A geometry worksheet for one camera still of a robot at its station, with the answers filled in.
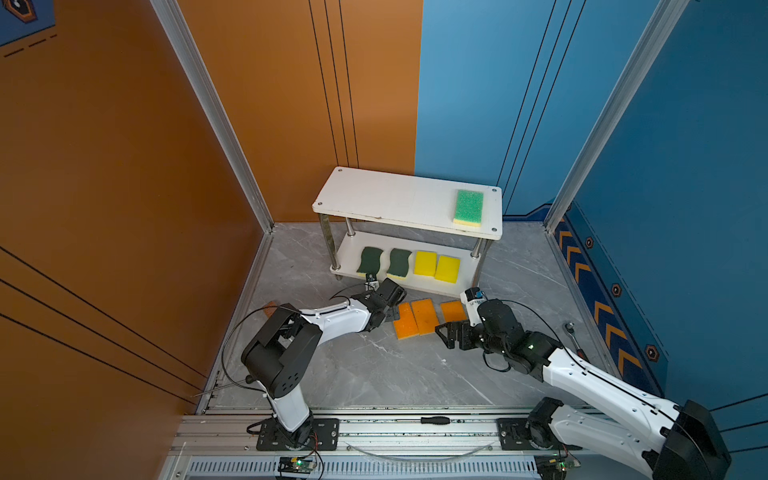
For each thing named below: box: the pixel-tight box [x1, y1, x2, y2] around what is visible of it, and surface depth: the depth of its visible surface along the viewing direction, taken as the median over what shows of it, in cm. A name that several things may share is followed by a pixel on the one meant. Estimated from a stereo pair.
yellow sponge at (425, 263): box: [414, 251, 437, 277], surface depth 99 cm
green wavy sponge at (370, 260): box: [356, 246, 384, 274], surface depth 101 cm
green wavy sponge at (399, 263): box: [387, 248, 412, 277], surface depth 99 cm
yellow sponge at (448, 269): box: [435, 255, 461, 284], surface depth 99 cm
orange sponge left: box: [394, 302, 420, 340], surface depth 93 cm
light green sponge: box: [454, 189, 484, 227], surface depth 76 cm
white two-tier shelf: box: [312, 166, 503, 296], surface depth 85 cm
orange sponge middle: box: [411, 298, 439, 335], surface depth 96 cm
